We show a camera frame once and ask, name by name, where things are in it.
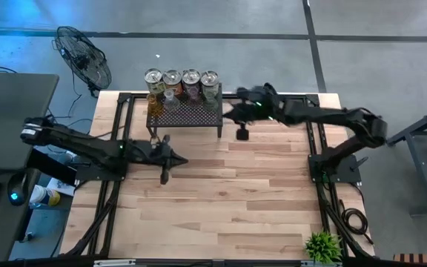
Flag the white paper sheet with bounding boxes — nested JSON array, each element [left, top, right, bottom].
[[46, 177, 76, 197]]

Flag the pink glass candlestick holder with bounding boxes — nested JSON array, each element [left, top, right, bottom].
[[185, 85, 202, 105]]

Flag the silver candle tin yellow label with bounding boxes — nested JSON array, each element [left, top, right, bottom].
[[144, 67, 166, 93]]

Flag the clear glass candlestick holder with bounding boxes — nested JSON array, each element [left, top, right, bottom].
[[162, 88, 181, 113]]

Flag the red black striped mat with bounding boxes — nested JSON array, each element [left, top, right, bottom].
[[393, 253, 427, 265]]

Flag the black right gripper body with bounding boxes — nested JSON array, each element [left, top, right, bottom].
[[235, 84, 262, 142]]

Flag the black coiled cable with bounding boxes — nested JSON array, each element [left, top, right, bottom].
[[340, 200, 374, 245]]

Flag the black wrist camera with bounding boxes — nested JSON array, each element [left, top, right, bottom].
[[128, 139, 153, 159], [257, 94, 285, 116]]

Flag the green potted plant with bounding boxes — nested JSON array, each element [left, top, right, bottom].
[[303, 230, 343, 265]]

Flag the black perforated metal shelf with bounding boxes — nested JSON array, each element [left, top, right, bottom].
[[145, 82, 225, 140]]

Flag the black floor fan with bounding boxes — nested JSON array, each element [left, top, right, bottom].
[[53, 25, 113, 98]]

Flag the silver candle tin purple label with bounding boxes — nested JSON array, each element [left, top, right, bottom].
[[181, 68, 202, 93]]

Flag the black metal stand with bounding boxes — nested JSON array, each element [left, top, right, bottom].
[[385, 102, 427, 216]]

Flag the silver candle tin orange label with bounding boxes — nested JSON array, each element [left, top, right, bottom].
[[162, 69, 183, 96]]

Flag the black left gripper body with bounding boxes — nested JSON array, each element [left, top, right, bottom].
[[150, 134, 174, 185]]

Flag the black computer mouse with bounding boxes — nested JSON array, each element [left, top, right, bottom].
[[6, 173, 30, 207]]

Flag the silver aluminium bar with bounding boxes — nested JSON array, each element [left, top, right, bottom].
[[93, 259, 136, 267]]

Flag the white yellow wipes canister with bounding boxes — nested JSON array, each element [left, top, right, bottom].
[[29, 184, 62, 208]]

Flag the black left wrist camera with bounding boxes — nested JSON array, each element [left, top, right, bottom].
[[128, 139, 153, 159]]

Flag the black floor cable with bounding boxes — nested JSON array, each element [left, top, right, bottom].
[[46, 83, 93, 129]]

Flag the silver candle tin green label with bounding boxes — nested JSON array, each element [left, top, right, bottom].
[[199, 70, 221, 98]]

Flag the amber glass candlestick holder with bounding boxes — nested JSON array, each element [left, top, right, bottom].
[[145, 92, 163, 116]]

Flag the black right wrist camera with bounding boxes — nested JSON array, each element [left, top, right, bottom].
[[257, 94, 285, 116]]

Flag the grey desk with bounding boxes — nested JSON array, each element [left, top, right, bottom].
[[0, 72, 60, 263]]

